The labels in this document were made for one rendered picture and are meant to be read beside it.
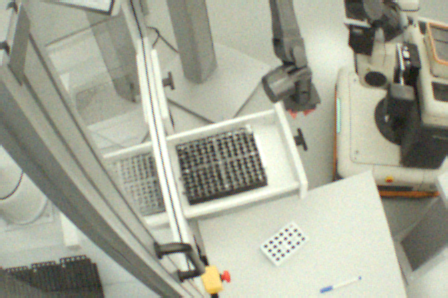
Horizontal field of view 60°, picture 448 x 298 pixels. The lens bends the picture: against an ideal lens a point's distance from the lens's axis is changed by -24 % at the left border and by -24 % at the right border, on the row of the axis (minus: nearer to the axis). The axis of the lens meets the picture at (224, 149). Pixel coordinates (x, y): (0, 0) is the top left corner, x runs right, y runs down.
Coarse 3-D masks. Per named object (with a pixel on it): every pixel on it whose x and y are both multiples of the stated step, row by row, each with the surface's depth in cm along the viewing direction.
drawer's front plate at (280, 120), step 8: (272, 104) 147; (280, 104) 143; (280, 112) 142; (280, 120) 141; (280, 128) 144; (288, 128) 139; (280, 136) 148; (288, 136) 138; (288, 144) 137; (288, 152) 141; (296, 152) 135; (288, 160) 145; (296, 160) 134; (296, 168) 134; (296, 176) 137; (304, 176) 132; (304, 184) 131; (304, 192) 136
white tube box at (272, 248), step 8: (288, 224) 139; (280, 232) 139; (288, 232) 138; (296, 232) 138; (272, 240) 138; (280, 240) 137; (288, 240) 137; (296, 240) 137; (304, 240) 137; (264, 248) 137; (272, 248) 136; (280, 248) 136; (288, 248) 136; (296, 248) 135; (272, 256) 135; (280, 256) 135; (288, 256) 135; (280, 264) 136
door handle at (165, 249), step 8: (160, 248) 62; (168, 248) 62; (176, 248) 62; (184, 248) 63; (192, 248) 64; (160, 256) 62; (192, 256) 66; (192, 264) 70; (200, 264) 71; (184, 272) 77; (192, 272) 77; (200, 272) 74; (184, 280) 78
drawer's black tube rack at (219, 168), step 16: (240, 128) 144; (192, 144) 143; (208, 144) 142; (224, 144) 146; (240, 144) 145; (192, 160) 140; (208, 160) 140; (224, 160) 139; (240, 160) 139; (192, 176) 142; (208, 176) 138; (224, 176) 137; (240, 176) 137; (256, 176) 140; (192, 192) 136; (208, 192) 136; (224, 192) 135; (240, 192) 138
